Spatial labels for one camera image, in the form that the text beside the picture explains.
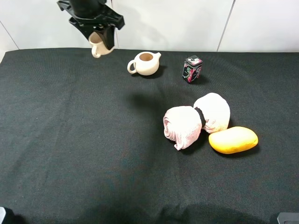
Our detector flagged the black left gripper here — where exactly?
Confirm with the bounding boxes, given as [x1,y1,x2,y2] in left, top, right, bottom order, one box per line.
[57,0,125,50]

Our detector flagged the cream ceramic cup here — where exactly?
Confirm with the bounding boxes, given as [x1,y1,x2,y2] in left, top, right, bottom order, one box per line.
[88,32,114,58]

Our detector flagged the cream ceramic teapot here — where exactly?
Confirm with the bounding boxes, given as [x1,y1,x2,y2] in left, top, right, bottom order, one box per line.
[127,51,161,76]

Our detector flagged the black floral tin box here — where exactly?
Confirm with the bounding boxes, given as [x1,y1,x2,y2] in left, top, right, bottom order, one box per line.
[182,55,203,84]

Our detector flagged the black tablecloth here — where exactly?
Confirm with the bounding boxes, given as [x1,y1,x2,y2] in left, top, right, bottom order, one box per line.
[0,49,299,224]

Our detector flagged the pink rolled towel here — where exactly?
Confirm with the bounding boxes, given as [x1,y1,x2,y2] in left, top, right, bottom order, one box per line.
[163,93,230,151]

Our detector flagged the black hair band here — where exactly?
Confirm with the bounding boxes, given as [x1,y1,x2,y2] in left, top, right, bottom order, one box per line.
[194,107,206,129]

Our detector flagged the yellow mango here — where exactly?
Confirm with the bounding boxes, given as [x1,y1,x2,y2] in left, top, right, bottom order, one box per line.
[208,126,258,154]

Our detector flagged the grey device left corner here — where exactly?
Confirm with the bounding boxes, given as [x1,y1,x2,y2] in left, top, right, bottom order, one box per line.
[0,207,6,224]

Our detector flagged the grey device corner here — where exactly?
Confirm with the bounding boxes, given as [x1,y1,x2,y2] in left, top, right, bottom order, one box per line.
[277,212,299,224]
[0,207,6,224]

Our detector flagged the grey device right corner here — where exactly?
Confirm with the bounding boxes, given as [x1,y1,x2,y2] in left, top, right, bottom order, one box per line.
[277,212,299,224]

